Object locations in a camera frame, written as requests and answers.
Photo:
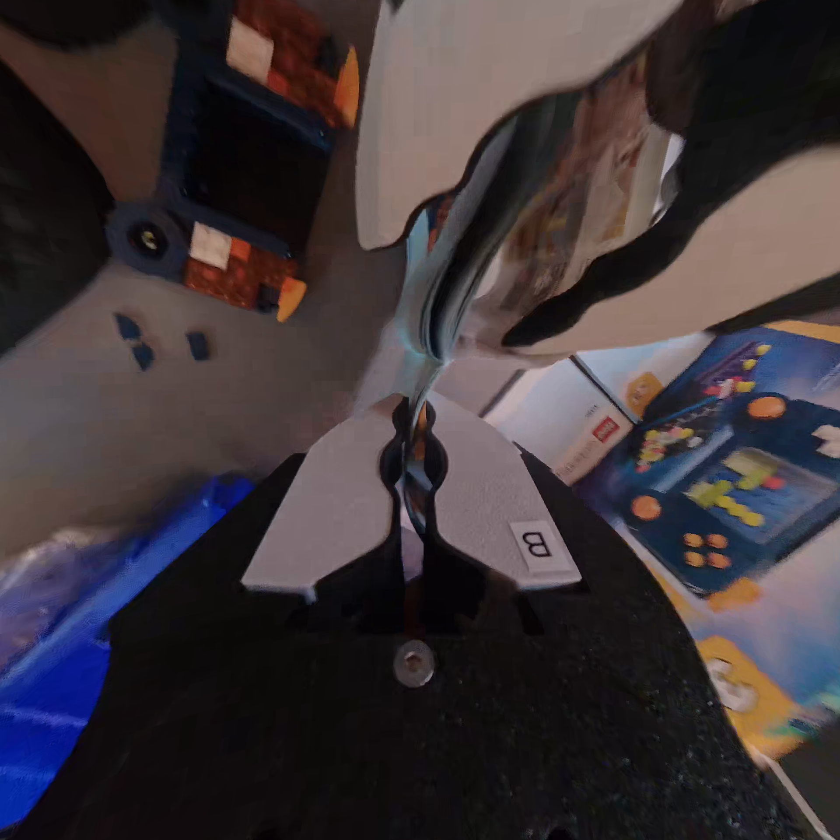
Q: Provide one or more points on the thick instruction booklet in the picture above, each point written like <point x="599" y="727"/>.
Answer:
<point x="558" y="197"/>

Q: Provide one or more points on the blue plastic bin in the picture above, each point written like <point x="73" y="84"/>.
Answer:
<point x="65" y="623"/>

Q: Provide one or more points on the small dark blue tile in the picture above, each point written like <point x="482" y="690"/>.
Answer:
<point x="143" y="354"/>
<point x="127" y="326"/>
<point x="198" y="346"/>

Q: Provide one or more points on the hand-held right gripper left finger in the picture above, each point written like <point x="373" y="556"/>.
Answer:
<point x="328" y="512"/>

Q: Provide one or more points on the dark blue orange brick model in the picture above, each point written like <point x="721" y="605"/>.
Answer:
<point x="249" y="164"/>

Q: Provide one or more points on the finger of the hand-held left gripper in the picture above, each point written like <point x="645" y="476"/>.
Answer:
<point x="722" y="262"/>
<point x="459" y="79"/>

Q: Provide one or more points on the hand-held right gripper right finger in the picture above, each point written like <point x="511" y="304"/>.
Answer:
<point x="492" y="505"/>

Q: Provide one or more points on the blue yellow toy brick box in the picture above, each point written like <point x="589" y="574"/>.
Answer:
<point x="722" y="472"/>

